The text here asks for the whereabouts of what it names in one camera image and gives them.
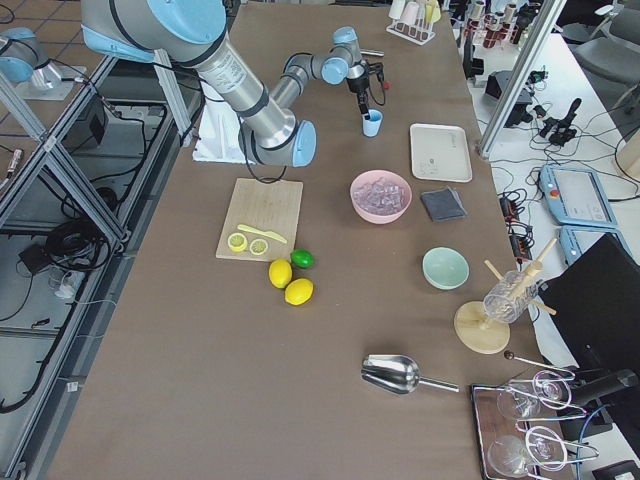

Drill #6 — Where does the pink cup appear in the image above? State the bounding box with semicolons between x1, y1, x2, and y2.
400;1;420;26

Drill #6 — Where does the green ceramic bowl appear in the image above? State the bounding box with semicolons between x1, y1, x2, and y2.
422;247;470;290

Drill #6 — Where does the pink bowl of ice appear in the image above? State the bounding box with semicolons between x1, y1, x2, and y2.
349;170;412;225

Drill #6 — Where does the blue teach pendant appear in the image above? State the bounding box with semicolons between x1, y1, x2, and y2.
539;165;618;228

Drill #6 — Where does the grey folded cloth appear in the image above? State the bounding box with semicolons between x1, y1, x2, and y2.
420;187;467;222

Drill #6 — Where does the yellow cup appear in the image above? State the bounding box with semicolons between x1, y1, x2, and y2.
425;0;441;24

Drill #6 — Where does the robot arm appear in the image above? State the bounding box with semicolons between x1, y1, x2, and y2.
81;0;384;167

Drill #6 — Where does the cream rabbit tray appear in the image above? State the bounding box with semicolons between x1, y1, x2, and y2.
409;123;473;183

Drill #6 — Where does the wine glass upper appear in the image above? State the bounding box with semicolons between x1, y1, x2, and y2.
497;370;572;420

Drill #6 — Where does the whole yellow lemon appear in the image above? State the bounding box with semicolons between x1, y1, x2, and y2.
284;278;314;306
268;258;293;289

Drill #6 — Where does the lemon half lower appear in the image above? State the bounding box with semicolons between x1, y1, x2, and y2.
227;232;249;253

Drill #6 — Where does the green lime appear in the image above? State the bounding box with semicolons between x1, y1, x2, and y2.
290;249;315;269

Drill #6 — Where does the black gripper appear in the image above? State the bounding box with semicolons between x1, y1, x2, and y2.
347;60;390;118

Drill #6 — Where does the lemon half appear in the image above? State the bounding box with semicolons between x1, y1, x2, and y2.
249;238;269;256
227;232;249;253

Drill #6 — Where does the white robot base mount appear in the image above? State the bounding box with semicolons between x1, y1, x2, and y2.
192;100;246;164

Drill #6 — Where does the steel muddler black tip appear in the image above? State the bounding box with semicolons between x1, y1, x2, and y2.
360;48;384;57

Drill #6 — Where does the steel ice scoop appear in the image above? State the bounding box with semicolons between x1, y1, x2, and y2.
361;354;460;395

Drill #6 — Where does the yellow plastic knife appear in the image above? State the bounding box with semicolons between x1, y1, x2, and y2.
237;224;288;244

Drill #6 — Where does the white cup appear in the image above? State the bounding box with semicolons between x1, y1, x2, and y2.
389;0;405;21

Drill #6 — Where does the white wire cup rack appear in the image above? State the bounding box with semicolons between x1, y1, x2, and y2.
386;4;436;46

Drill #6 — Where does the wine glass lower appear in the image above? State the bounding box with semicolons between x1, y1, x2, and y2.
488;426;569;479

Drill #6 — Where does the clear glass mug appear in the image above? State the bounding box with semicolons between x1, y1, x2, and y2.
483;271;541;324

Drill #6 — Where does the wooden cutting board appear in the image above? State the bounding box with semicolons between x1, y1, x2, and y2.
216;178;303;262

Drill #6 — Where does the wine glass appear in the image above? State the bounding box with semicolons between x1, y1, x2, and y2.
488;426;569;479
497;370;572;420

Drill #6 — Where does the light blue cup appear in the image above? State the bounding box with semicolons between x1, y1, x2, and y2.
362;109;383;138

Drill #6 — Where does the lemon half upper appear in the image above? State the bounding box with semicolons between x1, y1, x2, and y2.
249;238;269;256

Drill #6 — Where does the wooden cup stand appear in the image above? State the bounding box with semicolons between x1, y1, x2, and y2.
454;238;557;354

